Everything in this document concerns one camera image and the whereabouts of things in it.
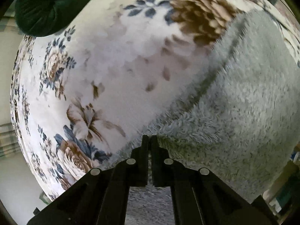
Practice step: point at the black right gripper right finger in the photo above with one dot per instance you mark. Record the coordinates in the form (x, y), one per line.
(201, 197)

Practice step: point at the floral bed cover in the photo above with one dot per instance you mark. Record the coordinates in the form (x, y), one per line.
(80, 95)

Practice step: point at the dark green plush blanket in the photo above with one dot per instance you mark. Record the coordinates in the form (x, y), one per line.
(40, 18)

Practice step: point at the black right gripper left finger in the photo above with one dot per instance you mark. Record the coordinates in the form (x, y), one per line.
(99, 197)

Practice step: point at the grey fluffy pants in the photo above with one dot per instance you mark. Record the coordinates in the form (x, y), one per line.
(240, 116)

